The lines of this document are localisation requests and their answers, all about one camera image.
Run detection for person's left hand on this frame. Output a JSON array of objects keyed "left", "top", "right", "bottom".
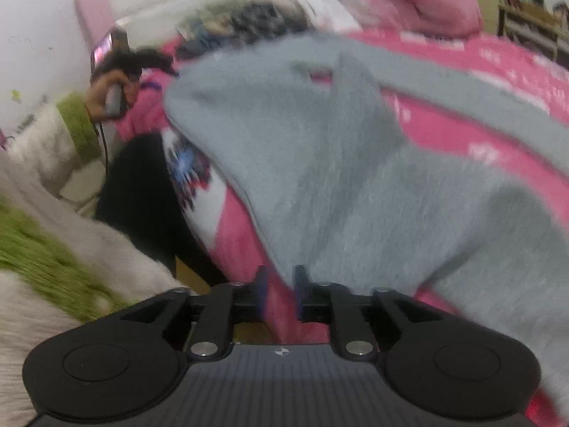
[{"left": 85, "top": 72, "right": 140, "bottom": 120}]

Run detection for person's left forearm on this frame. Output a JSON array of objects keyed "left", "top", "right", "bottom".
[{"left": 9, "top": 93, "right": 107, "bottom": 196}]

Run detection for plaid garment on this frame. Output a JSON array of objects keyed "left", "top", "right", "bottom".
[{"left": 178, "top": 2, "right": 307, "bottom": 56}]

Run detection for white shelf unit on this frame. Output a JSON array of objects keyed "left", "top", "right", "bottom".
[{"left": 497, "top": 0, "right": 569, "bottom": 65}]

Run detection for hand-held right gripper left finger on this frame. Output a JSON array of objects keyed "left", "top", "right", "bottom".
[{"left": 120, "top": 266, "right": 270, "bottom": 361}]

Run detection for pink floral bed sheet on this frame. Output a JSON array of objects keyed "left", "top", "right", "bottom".
[{"left": 116, "top": 27, "right": 569, "bottom": 427}]

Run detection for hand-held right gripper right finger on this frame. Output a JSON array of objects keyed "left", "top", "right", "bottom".
[{"left": 294, "top": 265, "right": 446, "bottom": 361}]

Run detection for grey fleece sweatshirt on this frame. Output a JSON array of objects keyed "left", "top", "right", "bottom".
[{"left": 162, "top": 32, "right": 569, "bottom": 414}]

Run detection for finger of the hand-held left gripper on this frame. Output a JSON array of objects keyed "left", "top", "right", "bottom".
[{"left": 140, "top": 49, "right": 180, "bottom": 75}]

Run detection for white garment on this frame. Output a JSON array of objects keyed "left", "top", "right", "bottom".
[{"left": 284, "top": 0, "right": 361, "bottom": 32}]

